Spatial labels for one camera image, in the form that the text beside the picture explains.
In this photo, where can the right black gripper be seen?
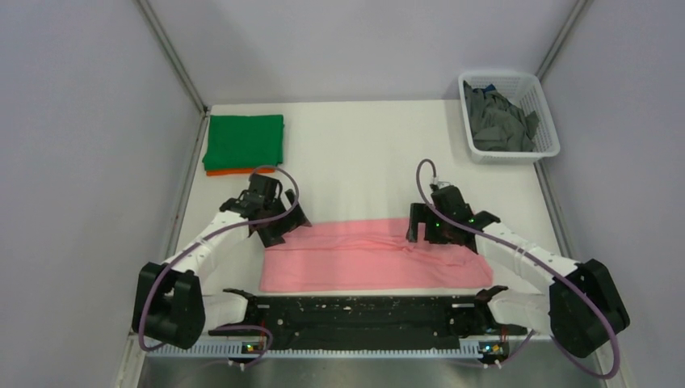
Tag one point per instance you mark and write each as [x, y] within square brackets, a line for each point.
[420, 212]

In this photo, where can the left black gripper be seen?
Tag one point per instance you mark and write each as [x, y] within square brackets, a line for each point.
[272, 236]

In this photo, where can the pink t shirt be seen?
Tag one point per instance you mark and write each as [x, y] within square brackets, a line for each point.
[368, 255]

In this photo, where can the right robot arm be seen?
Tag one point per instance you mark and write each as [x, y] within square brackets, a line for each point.
[577, 303]

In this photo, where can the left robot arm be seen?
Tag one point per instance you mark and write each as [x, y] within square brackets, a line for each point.
[172, 306]

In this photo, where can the folded orange t shirt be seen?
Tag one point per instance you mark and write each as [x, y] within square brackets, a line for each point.
[239, 171]

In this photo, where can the folded green t shirt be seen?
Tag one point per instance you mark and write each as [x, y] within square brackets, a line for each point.
[244, 142]

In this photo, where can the grey t shirt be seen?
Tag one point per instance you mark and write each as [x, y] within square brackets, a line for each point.
[497, 125]

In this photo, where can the blue garment in basket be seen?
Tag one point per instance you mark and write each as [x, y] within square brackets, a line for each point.
[489, 88]

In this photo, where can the white plastic basket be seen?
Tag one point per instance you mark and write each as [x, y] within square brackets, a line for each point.
[525, 91]

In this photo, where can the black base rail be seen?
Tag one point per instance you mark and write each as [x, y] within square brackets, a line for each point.
[374, 323]

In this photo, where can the white slotted cable duct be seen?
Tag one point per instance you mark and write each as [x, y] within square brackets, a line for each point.
[213, 347]

